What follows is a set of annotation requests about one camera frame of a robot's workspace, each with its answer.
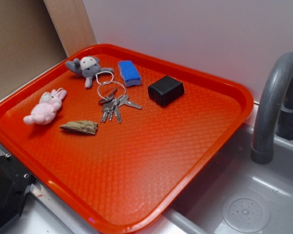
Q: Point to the wooden board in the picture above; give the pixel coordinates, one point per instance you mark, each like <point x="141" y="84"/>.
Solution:
<point x="71" y="23"/>

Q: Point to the bunch of silver keys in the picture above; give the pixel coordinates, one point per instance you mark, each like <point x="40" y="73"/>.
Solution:
<point x="111" y="103"/>

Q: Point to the piece of brown wood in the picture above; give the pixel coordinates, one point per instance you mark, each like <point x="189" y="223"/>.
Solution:
<point x="85" y="127"/>

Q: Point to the orange plastic tray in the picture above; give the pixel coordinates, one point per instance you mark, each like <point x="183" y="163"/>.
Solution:
<point x="121" y="179"/>

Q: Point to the black rectangular block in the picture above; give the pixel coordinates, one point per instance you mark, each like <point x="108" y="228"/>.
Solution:
<point x="165" y="90"/>

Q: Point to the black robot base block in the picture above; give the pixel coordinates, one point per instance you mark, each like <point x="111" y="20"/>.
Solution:
<point x="15" y="183"/>

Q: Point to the grey plastic sink basin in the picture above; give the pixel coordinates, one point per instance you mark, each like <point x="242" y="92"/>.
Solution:
<point x="234" y="195"/>

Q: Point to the grey plush mouse toy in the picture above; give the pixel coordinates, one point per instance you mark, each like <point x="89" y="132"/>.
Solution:
<point x="88" y="68"/>

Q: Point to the grey plastic faucet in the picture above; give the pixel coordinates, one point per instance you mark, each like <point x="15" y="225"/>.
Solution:
<point x="275" y="112"/>

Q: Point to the blue sponge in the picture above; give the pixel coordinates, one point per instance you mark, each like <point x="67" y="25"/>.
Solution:
<point x="129" y="73"/>

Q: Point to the pink plush bunny toy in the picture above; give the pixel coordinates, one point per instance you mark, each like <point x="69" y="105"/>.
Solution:
<point x="46" y="110"/>

